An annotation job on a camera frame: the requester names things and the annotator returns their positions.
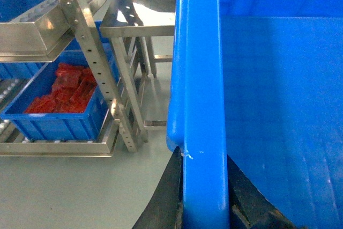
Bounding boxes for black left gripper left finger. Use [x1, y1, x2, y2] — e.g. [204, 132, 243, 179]
[133, 147, 183, 228]

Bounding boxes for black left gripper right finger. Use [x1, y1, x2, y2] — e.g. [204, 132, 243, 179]
[227, 157, 297, 228]

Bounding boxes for large blue plastic crate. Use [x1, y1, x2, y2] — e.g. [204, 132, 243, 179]
[167, 0, 342, 228]

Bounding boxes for stainless steel roller shelf rack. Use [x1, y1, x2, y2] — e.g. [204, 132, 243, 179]
[1, 0, 175, 157]

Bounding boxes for blue crate with red parts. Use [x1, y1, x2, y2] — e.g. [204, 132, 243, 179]
[1, 50, 108, 141]

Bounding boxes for red packaged parts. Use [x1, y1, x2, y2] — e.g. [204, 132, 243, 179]
[24, 63, 97, 114]

